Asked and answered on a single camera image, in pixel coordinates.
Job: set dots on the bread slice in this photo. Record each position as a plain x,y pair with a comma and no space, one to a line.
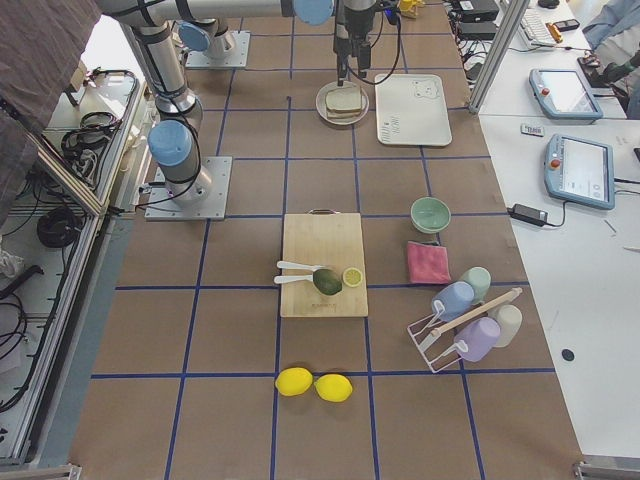
336,115
345,99

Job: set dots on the white round plate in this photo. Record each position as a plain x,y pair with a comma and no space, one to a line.
321,107

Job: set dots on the yellow mug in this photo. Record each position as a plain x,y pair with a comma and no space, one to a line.
409,8

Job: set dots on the cream bear tray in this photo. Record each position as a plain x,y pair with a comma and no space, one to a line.
411,111

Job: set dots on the light green bowl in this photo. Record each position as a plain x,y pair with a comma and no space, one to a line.
430,215

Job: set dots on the upper teach pendant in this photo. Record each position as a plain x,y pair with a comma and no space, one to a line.
564,95

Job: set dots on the teach pendant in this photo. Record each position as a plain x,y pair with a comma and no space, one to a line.
580,171
564,95

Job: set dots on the wooden cutting board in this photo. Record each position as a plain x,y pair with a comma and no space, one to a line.
331,240

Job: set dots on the white fork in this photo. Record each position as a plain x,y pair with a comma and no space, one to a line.
287,265

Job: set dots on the pink cloth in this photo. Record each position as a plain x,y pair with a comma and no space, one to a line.
427,264

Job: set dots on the lemon half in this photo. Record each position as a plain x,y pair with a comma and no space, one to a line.
352,277

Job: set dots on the avocado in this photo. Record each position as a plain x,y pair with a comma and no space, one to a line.
327,281

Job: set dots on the black power adapter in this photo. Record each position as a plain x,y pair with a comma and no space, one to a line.
528,214

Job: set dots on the white spoon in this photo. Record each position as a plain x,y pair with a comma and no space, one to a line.
285,279

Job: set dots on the lower teach pendant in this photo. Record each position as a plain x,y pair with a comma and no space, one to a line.
580,171

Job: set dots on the green cup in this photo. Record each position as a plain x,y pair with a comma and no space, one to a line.
479,278

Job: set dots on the blue cup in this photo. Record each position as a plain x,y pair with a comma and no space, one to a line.
452,301

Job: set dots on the beige cup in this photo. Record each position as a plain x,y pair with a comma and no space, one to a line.
509,318

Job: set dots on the purple cup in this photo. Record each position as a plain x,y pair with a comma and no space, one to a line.
475,341

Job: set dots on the left whole lemon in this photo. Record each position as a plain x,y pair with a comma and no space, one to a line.
293,381

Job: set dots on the whole lemon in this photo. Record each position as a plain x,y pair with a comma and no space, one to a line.
333,387
293,381

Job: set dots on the right whole lemon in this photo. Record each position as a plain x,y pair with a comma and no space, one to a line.
333,387

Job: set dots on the aluminium frame post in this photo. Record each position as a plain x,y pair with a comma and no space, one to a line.
506,31

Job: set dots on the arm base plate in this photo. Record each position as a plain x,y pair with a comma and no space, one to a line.
205,199
223,52

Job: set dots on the white wire cup rack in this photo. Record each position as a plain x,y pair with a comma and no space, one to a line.
434,340

